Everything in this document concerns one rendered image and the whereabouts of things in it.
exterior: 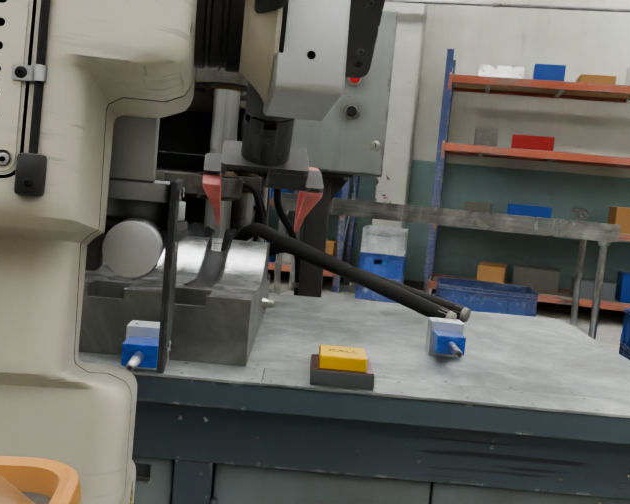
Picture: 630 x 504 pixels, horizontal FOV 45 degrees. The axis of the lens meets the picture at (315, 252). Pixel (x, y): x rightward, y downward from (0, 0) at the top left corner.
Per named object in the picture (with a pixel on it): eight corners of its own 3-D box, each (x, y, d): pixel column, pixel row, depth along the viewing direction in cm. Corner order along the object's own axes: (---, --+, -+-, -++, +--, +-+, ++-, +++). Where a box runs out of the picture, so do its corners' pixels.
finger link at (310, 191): (256, 213, 98) (263, 147, 93) (311, 217, 99) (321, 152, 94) (256, 241, 92) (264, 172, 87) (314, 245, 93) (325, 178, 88)
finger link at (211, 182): (201, 208, 97) (206, 141, 92) (257, 213, 98) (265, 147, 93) (198, 236, 91) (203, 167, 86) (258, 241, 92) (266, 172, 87)
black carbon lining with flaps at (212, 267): (210, 303, 105) (216, 236, 105) (95, 293, 105) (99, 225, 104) (235, 271, 140) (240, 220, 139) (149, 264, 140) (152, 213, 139)
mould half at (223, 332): (245, 366, 100) (254, 265, 99) (49, 349, 100) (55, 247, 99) (267, 303, 150) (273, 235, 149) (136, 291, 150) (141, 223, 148)
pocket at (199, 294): (206, 323, 100) (208, 295, 99) (166, 320, 100) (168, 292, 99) (210, 317, 104) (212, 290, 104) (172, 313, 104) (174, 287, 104)
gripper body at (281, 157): (221, 153, 92) (226, 95, 88) (304, 160, 94) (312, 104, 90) (219, 177, 87) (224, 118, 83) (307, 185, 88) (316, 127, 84)
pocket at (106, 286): (124, 316, 99) (126, 288, 99) (84, 312, 99) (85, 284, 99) (132, 310, 104) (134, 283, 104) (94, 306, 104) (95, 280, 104)
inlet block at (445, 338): (473, 374, 107) (478, 337, 107) (438, 371, 107) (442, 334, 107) (456, 352, 120) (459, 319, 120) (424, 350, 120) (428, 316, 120)
